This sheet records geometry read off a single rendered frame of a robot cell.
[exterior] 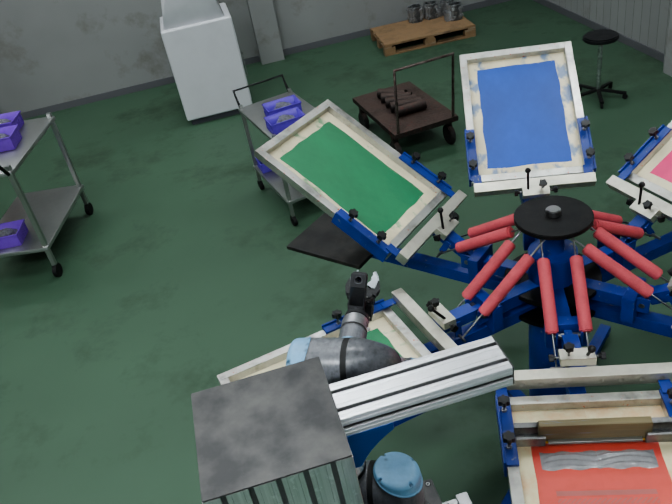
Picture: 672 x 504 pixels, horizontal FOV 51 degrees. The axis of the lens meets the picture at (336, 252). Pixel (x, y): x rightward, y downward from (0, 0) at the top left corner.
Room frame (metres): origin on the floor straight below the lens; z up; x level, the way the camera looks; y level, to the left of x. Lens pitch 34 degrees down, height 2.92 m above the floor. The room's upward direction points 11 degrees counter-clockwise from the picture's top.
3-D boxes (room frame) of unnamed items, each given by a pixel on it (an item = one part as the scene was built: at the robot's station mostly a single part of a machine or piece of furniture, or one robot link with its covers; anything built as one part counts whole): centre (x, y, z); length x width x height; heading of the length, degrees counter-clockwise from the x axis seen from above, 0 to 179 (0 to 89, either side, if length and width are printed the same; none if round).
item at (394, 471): (1.13, -0.04, 1.42); 0.13 x 0.12 x 0.14; 74
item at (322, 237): (2.77, -0.39, 0.91); 1.34 x 0.41 x 0.08; 48
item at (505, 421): (1.59, -0.45, 0.98); 0.30 x 0.05 x 0.07; 168
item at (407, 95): (5.98, -0.87, 0.45); 1.14 x 0.66 x 0.90; 10
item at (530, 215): (2.33, -0.89, 0.68); 0.40 x 0.40 x 1.35
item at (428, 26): (8.69, -1.59, 0.17); 1.18 x 0.82 x 0.33; 98
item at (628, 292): (2.33, -0.89, 0.99); 0.82 x 0.79 x 0.12; 168
